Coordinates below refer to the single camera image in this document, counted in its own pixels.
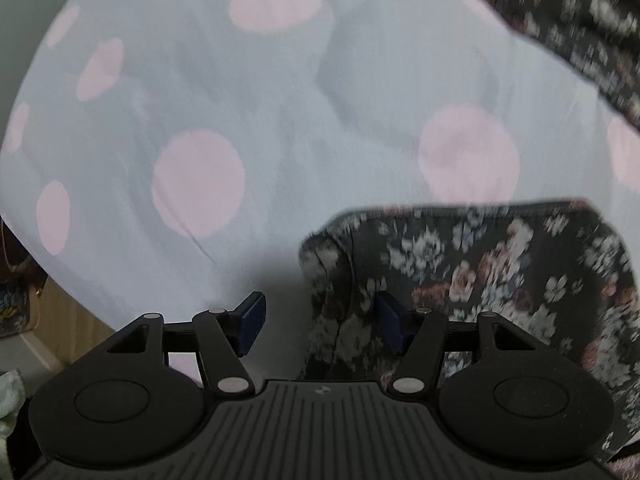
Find dark patterned bag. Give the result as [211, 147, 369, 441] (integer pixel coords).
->
[0, 217, 48, 338]

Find bed with polka dot sheet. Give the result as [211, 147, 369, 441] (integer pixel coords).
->
[0, 0, 640, 386]

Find pale green cloth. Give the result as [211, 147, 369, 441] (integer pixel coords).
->
[0, 370, 27, 453]

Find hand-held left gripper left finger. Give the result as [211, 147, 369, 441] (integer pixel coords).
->
[106, 291, 267, 402]

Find dark floral pants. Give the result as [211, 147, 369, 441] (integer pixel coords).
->
[298, 0, 640, 463]

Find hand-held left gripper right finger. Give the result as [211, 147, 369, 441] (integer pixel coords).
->
[375, 291, 537, 402]

